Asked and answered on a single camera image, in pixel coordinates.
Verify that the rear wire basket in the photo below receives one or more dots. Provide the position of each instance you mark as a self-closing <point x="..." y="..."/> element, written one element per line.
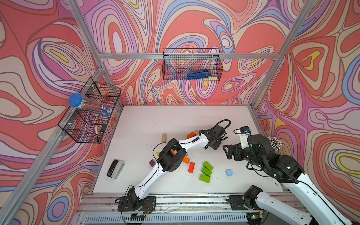
<point x="178" y="62"/>

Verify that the blue tool in basket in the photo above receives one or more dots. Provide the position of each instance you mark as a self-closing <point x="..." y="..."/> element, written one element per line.
<point x="200" y="74"/>

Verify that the left wire basket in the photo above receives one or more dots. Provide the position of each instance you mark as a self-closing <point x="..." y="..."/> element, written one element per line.
<point x="80" y="125"/>

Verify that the natural wood block left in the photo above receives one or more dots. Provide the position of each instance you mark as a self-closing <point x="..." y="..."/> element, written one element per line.
<point x="163" y="138"/>

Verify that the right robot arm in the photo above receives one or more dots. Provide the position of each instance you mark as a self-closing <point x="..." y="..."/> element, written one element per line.
<point x="257" y="150"/>

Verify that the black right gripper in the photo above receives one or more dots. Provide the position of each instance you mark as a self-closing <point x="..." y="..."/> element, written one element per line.
<point x="237" y="148"/>

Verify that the marker in left basket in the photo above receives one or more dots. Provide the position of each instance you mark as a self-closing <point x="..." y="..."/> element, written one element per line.
<point x="96" y="132"/>

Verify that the clear bottle blue cap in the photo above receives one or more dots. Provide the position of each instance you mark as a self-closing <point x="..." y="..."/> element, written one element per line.
<point x="78" y="101"/>

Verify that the grey stapler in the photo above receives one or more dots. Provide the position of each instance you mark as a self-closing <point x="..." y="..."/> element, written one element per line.
<point x="115" y="168"/>

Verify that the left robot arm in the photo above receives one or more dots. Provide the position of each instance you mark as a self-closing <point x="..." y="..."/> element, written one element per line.
<point x="169" y="159"/>

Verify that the cup of pencils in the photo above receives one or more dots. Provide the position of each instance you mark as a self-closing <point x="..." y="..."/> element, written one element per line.
<point x="275" y="143"/>

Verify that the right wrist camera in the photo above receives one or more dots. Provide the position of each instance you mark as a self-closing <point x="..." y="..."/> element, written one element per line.
<point x="245" y="132"/>

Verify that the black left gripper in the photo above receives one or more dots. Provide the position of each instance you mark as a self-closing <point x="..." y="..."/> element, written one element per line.
<point x="218" y="144"/>

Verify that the purple cube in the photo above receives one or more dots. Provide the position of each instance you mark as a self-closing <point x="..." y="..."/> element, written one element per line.
<point x="152" y="163"/>

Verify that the red block front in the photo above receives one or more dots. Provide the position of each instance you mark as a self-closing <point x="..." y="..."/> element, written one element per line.
<point x="191" y="167"/>

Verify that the green block row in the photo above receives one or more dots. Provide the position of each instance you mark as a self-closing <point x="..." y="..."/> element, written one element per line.
<point x="206" y="171"/>
<point x="205" y="178"/>
<point x="208" y="166"/>

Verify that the orange block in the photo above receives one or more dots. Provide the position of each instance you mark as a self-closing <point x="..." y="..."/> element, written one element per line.
<point x="192" y="134"/>
<point x="186" y="160"/>

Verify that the wire basket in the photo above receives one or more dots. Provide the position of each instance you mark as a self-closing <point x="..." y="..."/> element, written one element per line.
<point x="178" y="62"/>
<point x="80" y="125"/>

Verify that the light blue cube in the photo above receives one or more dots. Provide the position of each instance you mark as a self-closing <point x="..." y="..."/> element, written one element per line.
<point x="229" y="172"/>

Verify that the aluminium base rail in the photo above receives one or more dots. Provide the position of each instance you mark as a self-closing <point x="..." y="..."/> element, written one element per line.
<point x="170" y="209"/>

